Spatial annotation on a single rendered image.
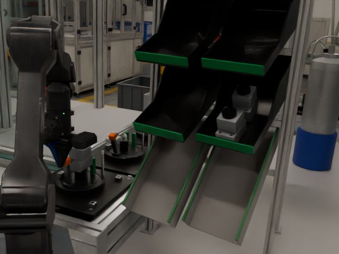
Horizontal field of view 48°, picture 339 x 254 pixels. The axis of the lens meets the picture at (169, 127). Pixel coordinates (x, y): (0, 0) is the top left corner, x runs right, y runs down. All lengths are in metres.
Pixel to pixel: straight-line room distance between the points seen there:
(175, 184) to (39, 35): 0.47
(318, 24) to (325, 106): 6.55
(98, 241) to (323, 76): 1.04
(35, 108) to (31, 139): 0.05
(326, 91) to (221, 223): 0.85
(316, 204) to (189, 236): 0.48
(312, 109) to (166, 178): 0.82
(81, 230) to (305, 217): 0.70
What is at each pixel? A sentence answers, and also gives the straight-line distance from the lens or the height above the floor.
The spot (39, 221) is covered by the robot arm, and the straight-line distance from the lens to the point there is 0.63.
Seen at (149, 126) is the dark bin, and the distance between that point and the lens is 0.85.
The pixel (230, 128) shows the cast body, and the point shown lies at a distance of 0.79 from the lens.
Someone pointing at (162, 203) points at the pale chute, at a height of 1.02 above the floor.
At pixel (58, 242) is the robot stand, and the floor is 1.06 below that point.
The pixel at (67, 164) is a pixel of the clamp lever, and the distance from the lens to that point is 1.03.
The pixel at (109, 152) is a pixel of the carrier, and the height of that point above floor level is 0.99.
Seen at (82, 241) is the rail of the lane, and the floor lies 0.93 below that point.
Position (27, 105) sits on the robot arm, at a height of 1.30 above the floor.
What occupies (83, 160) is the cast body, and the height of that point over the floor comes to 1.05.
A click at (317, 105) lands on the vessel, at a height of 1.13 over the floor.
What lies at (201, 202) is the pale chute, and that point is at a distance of 0.91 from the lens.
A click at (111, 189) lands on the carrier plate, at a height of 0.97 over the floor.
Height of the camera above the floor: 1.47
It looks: 18 degrees down
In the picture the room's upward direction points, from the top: 3 degrees clockwise
